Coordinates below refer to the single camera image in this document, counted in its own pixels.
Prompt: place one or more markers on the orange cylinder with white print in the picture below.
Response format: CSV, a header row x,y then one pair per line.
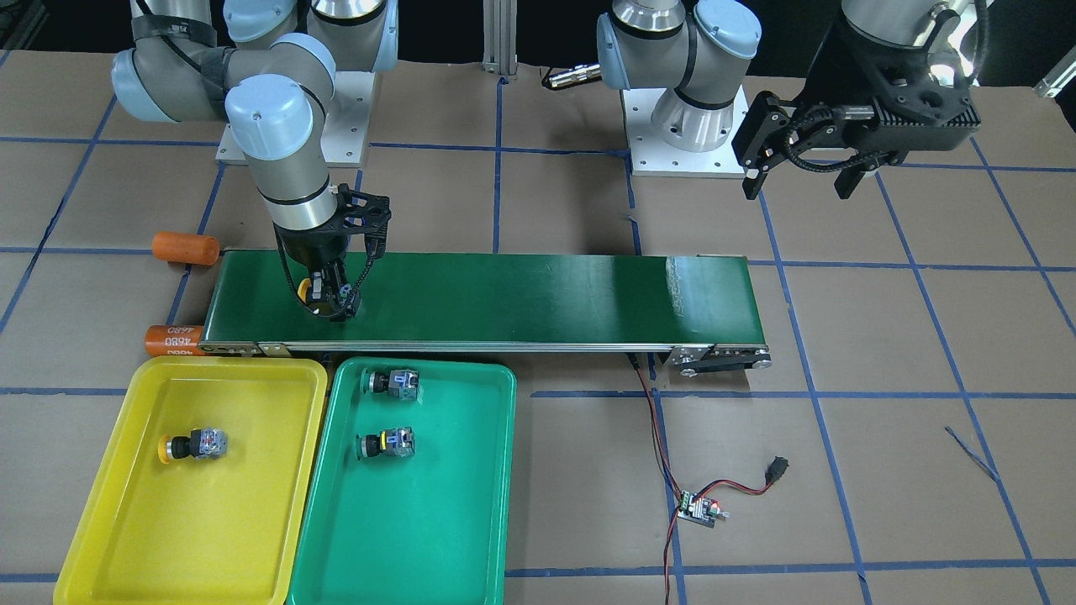
x,y
174,339

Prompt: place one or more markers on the yellow plastic tray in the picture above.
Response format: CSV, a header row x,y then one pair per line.
x,y
200,531

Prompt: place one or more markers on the green conveyor belt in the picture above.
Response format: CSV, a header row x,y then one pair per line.
x,y
698,313

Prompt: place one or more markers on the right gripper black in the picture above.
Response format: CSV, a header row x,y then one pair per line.
x,y
308,246

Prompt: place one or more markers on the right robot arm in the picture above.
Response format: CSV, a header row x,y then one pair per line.
x,y
178,72

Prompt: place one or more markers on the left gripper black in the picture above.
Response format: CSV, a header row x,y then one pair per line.
x,y
823,61

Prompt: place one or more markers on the green plastic tray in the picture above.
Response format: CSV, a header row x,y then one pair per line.
x,y
425,529

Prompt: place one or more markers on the green push button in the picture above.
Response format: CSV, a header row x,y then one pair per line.
x,y
396,442
400,383

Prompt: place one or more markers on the aluminium frame post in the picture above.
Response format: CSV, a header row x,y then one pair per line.
x,y
499,37

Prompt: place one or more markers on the yellow push button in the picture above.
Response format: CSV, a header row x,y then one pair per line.
x,y
199,444
308,292

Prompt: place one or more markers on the motor controller board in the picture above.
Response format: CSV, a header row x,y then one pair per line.
x,y
703,511

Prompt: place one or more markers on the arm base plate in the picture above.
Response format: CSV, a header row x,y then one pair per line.
x,y
336,126
669,138

